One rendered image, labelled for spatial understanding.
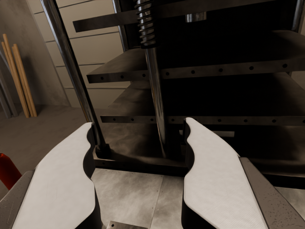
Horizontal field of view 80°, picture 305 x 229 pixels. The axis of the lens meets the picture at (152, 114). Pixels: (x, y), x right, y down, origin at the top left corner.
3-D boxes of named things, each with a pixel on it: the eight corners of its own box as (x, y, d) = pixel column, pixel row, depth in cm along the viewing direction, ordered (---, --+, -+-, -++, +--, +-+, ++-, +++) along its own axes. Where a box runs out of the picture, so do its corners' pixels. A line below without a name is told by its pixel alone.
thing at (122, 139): (351, 191, 79) (356, 181, 76) (92, 165, 118) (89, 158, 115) (285, 102, 148) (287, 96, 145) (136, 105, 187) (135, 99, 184)
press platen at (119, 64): (351, 68, 65) (356, 53, 63) (88, 83, 98) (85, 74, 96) (283, 36, 126) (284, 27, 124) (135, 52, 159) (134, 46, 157)
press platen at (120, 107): (329, 126, 77) (332, 116, 75) (101, 122, 111) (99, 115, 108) (277, 71, 138) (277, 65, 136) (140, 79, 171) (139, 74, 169)
